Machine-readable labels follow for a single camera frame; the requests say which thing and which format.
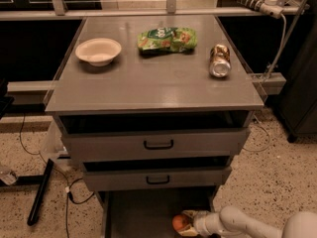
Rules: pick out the grey top drawer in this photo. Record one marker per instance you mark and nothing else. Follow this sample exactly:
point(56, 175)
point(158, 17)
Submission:
point(154, 136)

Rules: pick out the grey bottom drawer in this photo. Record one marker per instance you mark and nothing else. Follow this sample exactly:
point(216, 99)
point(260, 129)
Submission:
point(148, 213)

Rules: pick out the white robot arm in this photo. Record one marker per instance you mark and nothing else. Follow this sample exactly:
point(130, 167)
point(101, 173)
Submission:
point(231, 222)

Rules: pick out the white paper bowl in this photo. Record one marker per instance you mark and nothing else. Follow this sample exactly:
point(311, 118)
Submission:
point(98, 52)

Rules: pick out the grey middle drawer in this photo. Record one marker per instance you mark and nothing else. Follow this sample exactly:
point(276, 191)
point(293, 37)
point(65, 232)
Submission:
point(159, 173)

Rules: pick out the silver gold soda can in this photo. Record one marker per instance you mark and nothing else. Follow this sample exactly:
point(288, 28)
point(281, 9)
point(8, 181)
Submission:
point(219, 64)

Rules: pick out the grey drawer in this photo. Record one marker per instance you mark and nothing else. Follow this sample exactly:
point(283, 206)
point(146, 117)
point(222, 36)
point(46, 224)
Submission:
point(148, 213)
point(154, 136)
point(159, 173)

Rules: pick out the green chip bag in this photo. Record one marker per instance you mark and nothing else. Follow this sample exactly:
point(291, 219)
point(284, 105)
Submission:
point(167, 40)

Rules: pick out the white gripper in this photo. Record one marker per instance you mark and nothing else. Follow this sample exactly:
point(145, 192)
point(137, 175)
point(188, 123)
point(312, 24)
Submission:
point(200, 222)

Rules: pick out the black metal floor stand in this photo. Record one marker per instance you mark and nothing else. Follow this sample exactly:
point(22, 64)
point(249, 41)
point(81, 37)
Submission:
point(9, 180)

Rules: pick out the grey drawer cabinet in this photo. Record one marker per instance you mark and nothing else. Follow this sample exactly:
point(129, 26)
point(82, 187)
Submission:
point(138, 82)

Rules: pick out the white power strip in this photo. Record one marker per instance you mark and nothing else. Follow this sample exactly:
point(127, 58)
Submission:
point(267, 7)

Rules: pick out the orange fruit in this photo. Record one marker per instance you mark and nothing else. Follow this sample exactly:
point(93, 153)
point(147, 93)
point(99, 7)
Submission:
point(180, 222)

